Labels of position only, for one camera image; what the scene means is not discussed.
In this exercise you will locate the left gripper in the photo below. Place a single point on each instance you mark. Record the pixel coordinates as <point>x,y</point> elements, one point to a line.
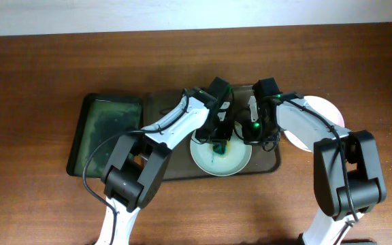
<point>217,135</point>

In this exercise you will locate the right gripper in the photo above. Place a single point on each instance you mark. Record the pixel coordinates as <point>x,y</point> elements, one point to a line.
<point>250,138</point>

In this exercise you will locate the green yellow sponge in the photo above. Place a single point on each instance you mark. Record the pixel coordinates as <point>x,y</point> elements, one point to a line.
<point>219,148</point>

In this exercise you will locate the pale green plate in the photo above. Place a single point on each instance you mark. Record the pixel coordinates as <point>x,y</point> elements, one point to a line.
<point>230,161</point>

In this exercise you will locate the white plate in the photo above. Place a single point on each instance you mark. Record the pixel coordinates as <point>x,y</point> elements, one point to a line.
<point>323,107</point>

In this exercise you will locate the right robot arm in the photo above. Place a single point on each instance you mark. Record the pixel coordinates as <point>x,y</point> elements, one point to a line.
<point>348,178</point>

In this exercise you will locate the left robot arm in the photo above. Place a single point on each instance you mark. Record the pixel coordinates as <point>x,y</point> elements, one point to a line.
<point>137,164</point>

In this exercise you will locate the black water tray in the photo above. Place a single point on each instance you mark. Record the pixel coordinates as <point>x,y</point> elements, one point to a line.
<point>101,118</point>

